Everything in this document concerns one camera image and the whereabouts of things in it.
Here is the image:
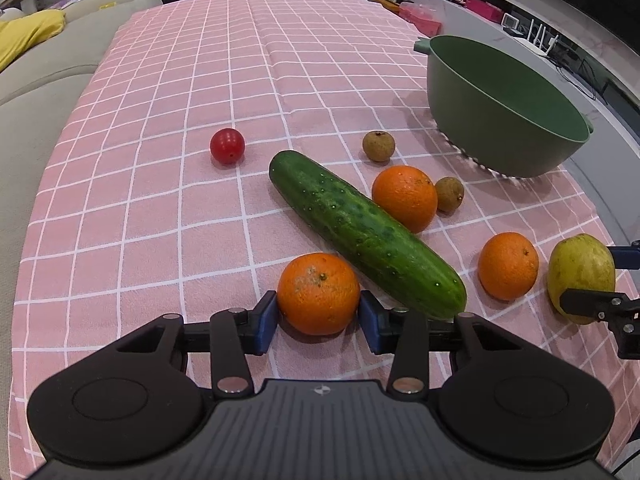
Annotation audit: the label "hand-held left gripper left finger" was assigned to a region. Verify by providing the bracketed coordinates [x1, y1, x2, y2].
[102, 290, 279, 396]

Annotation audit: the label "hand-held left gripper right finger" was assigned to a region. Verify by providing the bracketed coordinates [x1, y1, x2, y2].
[357, 290, 532, 396]

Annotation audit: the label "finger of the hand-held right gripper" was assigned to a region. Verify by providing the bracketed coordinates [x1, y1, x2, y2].
[607, 241, 640, 271]
[559, 287, 640, 323]

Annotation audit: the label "yellow-green pear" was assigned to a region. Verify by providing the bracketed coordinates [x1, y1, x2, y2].
[546, 234, 617, 325]

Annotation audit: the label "orange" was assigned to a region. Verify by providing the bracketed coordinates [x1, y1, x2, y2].
[371, 165, 439, 234]
[477, 232, 540, 302]
[276, 252, 361, 336]

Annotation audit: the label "green cucumber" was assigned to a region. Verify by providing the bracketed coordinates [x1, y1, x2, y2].
[268, 150, 468, 320]

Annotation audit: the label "brown longan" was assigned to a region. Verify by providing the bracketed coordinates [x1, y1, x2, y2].
[434, 177, 465, 214]
[362, 130, 396, 163]

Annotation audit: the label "red tomato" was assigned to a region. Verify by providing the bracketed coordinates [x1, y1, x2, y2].
[210, 128, 246, 165]

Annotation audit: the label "green colander bowl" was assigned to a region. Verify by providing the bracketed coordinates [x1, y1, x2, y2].
[413, 35, 594, 179]

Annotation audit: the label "white router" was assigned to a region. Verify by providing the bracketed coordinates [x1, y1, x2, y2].
[520, 17, 562, 57]

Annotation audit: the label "pink checked tablecloth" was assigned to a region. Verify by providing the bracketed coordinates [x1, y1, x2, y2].
[7, 0, 613, 480]

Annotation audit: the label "black television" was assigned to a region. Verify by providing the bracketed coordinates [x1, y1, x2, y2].
[482, 0, 640, 128]

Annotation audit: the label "magenta box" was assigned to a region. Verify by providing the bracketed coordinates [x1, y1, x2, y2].
[465, 0, 506, 23]

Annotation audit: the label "pink plastic box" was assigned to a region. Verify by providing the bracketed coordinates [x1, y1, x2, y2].
[399, 2, 444, 37]

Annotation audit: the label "beige sofa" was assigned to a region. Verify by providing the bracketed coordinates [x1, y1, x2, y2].
[0, 0, 164, 480]

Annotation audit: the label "yellow pillow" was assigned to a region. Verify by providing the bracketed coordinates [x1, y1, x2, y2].
[0, 9, 67, 72]

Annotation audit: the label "black cables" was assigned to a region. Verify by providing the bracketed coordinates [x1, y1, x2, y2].
[547, 35, 621, 106]

